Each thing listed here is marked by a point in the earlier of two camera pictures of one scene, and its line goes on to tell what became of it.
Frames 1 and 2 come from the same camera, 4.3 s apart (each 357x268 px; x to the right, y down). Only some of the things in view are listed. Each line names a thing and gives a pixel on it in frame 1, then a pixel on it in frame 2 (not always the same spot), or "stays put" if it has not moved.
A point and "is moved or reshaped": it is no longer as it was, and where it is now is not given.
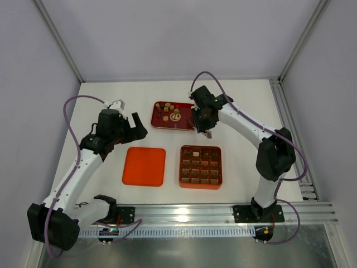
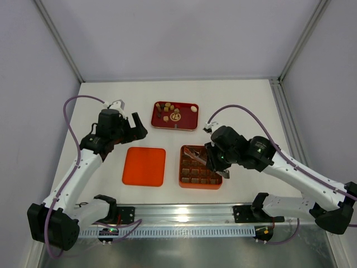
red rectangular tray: [172, 115] stays put
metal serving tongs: [207, 133] is moved or reshaped
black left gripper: [129, 129] stays put
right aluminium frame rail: [306, 188] stays put
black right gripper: [199, 121] → [211, 161]
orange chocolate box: [200, 167] stays put
